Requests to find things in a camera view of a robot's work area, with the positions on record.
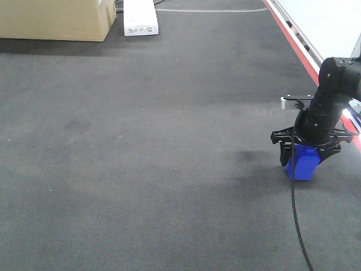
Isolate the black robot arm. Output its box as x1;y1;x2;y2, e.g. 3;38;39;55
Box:
270;57;360;166

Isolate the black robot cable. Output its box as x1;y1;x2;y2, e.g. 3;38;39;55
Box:
290;124;315;271

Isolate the large cardboard box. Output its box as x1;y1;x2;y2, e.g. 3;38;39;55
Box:
1;0;117;42

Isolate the blue plastic block part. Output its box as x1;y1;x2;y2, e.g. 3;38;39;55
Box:
287;144;321;181

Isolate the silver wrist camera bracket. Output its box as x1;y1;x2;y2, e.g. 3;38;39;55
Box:
280;94;313;110

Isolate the long white flat box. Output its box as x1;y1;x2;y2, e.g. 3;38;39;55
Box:
123;0;159;37

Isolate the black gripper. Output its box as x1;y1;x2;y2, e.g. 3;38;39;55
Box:
270;107;356;167

